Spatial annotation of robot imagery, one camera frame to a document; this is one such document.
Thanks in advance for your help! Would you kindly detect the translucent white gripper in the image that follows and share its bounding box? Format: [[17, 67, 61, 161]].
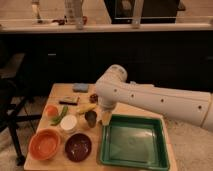
[[100, 103, 116, 126]]

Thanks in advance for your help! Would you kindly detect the orange bowl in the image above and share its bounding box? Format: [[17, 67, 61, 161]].
[[28, 129, 61, 161]]

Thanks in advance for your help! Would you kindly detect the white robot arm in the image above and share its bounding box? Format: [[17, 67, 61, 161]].
[[95, 65, 213, 132]]

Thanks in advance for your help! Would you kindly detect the green plastic tray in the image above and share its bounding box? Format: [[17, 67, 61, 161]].
[[100, 115, 170, 171]]

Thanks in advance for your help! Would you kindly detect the brown grape cluster toy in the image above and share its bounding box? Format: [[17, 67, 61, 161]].
[[89, 93, 98, 103]]

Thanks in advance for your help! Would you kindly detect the metal cup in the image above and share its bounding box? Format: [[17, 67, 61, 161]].
[[85, 110, 97, 128]]

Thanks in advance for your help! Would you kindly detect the yellow banana toy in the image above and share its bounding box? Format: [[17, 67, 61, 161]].
[[76, 104, 96, 114]]

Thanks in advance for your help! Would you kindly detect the blue sponge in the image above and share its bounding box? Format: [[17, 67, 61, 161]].
[[73, 83, 89, 93]]

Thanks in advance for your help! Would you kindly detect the dark red bowl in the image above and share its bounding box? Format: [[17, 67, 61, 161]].
[[65, 133, 92, 162]]

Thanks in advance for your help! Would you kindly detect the wooden table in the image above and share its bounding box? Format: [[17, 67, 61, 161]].
[[24, 83, 178, 171]]

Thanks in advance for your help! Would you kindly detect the green pea pod toy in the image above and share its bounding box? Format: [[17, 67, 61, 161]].
[[51, 106, 68, 126]]

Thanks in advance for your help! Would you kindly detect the orange toy fruit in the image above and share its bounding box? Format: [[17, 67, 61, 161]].
[[44, 105, 58, 117]]

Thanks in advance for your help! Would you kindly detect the black office chair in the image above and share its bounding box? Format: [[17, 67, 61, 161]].
[[0, 51, 43, 167]]

